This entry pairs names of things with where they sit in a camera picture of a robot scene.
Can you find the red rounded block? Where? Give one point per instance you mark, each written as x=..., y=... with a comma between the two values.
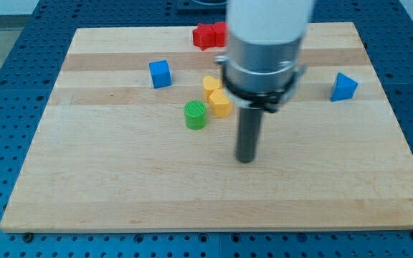
x=220, y=30

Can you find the red star block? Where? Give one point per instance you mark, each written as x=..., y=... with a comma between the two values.
x=204, y=36

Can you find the yellow pentagon block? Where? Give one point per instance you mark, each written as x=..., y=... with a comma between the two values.
x=220, y=104

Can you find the yellow heart block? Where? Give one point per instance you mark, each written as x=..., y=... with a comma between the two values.
x=210, y=84

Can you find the blue triangle block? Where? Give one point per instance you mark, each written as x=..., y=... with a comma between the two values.
x=343, y=88

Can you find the blue cube block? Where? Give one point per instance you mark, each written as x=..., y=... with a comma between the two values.
x=160, y=74

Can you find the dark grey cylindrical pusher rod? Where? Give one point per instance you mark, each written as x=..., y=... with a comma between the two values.
x=248, y=133

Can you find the green cylinder block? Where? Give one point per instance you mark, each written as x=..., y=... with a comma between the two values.
x=195, y=115

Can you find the wooden board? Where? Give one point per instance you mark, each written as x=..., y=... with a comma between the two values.
x=112, y=153

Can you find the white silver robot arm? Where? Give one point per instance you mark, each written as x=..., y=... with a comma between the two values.
x=260, y=69

